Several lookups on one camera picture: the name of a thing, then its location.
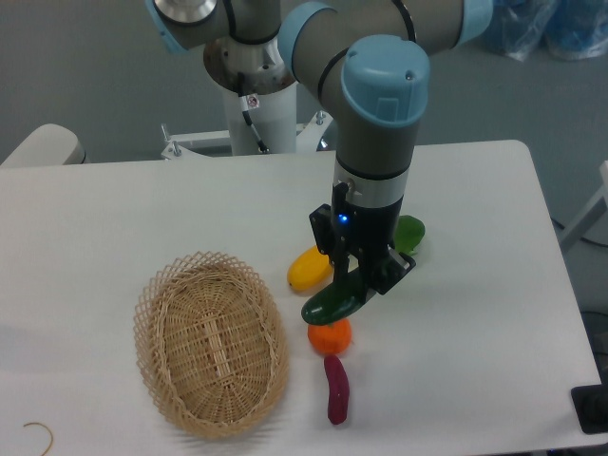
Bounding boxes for woven wicker basket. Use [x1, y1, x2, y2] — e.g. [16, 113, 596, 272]
[134, 252, 290, 439]

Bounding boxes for blue plastic bag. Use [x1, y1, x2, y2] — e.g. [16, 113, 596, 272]
[482, 0, 607, 62]

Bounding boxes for green bok choy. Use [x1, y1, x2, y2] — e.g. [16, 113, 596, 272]
[393, 215, 426, 256]

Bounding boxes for white chair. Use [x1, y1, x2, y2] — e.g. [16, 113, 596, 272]
[1, 123, 89, 168]

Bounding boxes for tan rubber band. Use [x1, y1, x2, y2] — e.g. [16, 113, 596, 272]
[22, 421, 55, 456]

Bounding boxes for white frame at right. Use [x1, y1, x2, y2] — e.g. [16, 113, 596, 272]
[558, 161, 607, 254]

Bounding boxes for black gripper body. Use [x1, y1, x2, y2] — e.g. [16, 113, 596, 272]
[309, 182, 415, 294]

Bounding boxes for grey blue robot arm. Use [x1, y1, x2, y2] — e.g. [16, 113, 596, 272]
[145, 1, 493, 314]

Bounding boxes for purple sweet potato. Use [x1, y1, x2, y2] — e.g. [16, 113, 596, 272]
[324, 355, 350, 426]

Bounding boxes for orange tangerine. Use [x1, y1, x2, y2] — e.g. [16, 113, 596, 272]
[307, 318, 352, 355]

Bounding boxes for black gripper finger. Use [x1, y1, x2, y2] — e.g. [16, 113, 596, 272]
[358, 258, 379, 304]
[332, 246, 350, 283]

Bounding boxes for yellow mango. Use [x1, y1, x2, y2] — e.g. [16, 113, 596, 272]
[287, 246, 333, 292]

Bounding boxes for dark green cucumber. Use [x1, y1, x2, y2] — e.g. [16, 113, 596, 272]
[301, 269, 368, 326]

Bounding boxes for black device at edge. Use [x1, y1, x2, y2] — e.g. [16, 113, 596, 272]
[571, 384, 607, 435]

